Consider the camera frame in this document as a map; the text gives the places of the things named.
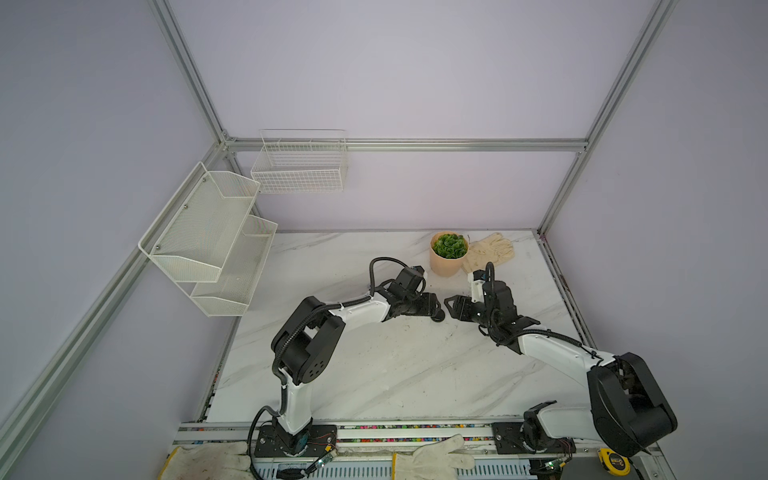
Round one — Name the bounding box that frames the black earbud charging case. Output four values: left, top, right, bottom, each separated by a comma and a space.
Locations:
431, 309, 445, 323

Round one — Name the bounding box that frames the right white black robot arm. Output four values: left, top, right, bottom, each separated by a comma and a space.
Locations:
444, 264, 678, 457

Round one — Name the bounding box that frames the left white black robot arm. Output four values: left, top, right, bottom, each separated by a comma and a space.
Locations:
247, 257, 445, 459

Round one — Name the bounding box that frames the potted green plant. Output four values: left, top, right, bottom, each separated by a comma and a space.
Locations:
429, 231, 469, 278

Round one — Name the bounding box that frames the beige work glove on table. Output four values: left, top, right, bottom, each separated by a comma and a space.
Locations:
462, 232, 515, 273

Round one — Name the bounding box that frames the white glove front centre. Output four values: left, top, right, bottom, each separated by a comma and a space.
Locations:
391, 434, 476, 480

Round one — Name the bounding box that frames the white glove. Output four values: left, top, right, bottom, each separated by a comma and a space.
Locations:
391, 434, 476, 480
158, 442, 254, 480

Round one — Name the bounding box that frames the white mesh shelf lower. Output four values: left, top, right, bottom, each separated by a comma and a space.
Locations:
191, 215, 278, 317

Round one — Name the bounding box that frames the white mesh shelf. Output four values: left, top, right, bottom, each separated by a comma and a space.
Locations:
138, 163, 260, 283
191, 215, 278, 317

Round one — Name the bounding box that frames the yellow tape measure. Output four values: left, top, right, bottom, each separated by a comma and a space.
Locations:
598, 448, 631, 477

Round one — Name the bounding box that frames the white mesh shelf upper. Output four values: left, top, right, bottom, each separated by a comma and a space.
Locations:
138, 163, 260, 283

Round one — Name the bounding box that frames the white glove front left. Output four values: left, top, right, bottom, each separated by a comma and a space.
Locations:
158, 442, 254, 480

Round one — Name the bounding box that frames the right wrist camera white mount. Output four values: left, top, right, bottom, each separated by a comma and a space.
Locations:
467, 270, 486, 303

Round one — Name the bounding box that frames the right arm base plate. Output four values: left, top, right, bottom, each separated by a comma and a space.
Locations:
491, 421, 576, 455

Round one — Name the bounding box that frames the white wire basket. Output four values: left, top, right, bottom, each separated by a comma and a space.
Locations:
251, 129, 348, 194

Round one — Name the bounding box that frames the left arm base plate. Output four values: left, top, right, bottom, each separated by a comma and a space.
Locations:
252, 423, 338, 458

